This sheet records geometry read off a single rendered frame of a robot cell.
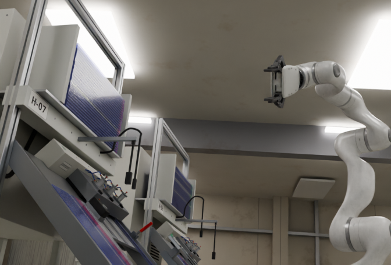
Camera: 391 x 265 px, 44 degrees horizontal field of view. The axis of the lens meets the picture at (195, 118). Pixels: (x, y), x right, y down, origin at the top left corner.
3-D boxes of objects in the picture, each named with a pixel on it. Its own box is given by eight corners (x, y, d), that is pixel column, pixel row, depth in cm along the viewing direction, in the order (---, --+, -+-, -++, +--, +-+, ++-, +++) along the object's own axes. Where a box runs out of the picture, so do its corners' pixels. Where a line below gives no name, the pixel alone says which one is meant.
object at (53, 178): (134, 260, 196) (143, 251, 197) (58, 229, 138) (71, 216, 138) (89, 204, 211) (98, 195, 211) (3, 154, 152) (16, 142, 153)
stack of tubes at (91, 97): (117, 155, 216) (125, 101, 227) (64, 106, 170) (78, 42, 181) (91, 154, 219) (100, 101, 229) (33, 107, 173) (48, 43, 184)
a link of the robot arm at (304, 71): (287, 90, 166) (282, 91, 164) (287, 64, 164) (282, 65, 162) (309, 92, 160) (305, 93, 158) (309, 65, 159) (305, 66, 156)
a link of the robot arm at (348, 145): (366, 244, 163) (322, 246, 173) (380, 255, 170) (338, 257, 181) (368, 120, 188) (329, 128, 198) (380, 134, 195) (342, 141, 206)
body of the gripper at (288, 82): (285, 92, 164) (267, 97, 156) (284, 62, 162) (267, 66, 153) (305, 94, 159) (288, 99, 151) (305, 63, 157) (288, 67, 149)
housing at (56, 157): (92, 212, 209) (116, 189, 211) (34, 180, 165) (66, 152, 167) (82, 199, 212) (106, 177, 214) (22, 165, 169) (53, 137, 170)
